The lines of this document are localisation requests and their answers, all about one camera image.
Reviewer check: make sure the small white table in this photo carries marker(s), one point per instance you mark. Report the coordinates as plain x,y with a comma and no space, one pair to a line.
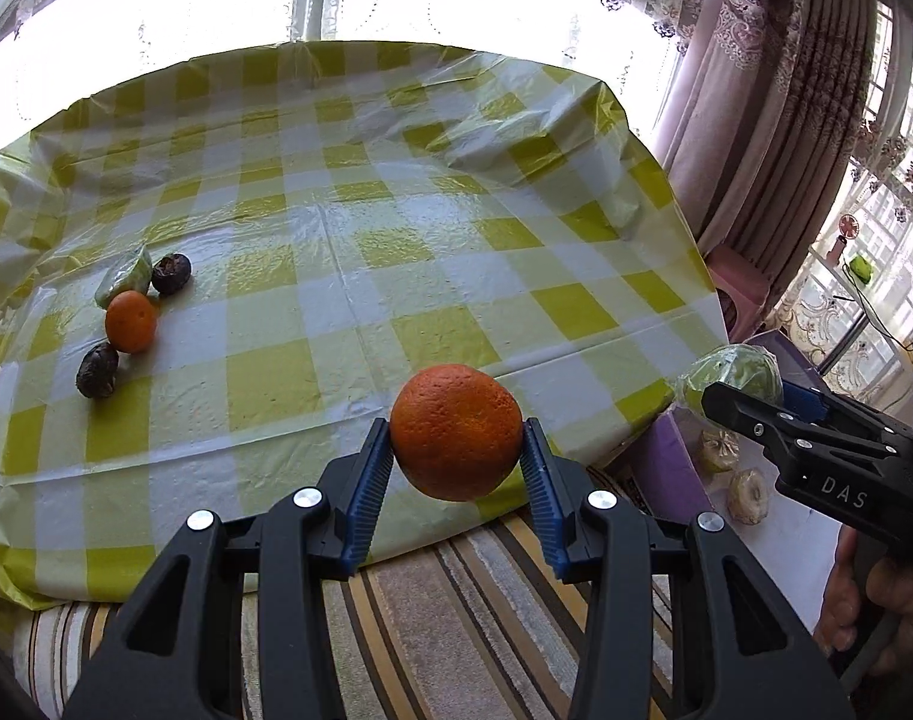
835,337

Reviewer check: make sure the pink embroidered curtain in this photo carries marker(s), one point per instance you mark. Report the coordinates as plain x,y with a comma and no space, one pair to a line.
764,127

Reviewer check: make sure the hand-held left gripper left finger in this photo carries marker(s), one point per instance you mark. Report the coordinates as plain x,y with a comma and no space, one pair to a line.
370,502

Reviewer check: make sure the plastic-wrapped green fruit half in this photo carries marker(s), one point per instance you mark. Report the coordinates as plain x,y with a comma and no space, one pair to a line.
124,276

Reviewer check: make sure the orange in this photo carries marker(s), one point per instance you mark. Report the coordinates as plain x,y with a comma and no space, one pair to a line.
456,427
130,321

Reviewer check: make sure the person's right hand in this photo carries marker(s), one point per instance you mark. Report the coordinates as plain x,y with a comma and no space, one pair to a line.
906,604

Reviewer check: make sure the plastic-wrapped pale fruit half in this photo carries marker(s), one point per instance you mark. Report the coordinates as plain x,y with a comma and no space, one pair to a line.
719,450
749,496

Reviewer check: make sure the dark wrinkled fruit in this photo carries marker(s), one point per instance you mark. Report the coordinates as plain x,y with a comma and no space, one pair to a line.
171,274
97,371

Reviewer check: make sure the pink stool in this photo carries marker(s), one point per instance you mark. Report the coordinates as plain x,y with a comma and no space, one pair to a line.
741,292

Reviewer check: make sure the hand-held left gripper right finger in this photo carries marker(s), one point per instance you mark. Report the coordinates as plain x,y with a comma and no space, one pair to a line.
542,502

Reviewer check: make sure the small green object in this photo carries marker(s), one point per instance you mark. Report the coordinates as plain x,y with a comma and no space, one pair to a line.
860,268

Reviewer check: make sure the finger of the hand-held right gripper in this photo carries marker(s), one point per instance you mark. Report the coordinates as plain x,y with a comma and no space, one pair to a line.
809,399
741,412

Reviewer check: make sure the purple cardboard box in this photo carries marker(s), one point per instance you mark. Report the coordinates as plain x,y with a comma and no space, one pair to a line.
674,472

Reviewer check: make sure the striped plush blanket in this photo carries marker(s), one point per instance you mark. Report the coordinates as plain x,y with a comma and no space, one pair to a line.
441,615

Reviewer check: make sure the small pink desk fan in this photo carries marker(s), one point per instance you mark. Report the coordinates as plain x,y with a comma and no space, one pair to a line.
846,229

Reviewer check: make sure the yellow checked plastic tablecloth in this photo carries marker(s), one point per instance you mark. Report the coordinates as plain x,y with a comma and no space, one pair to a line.
351,277

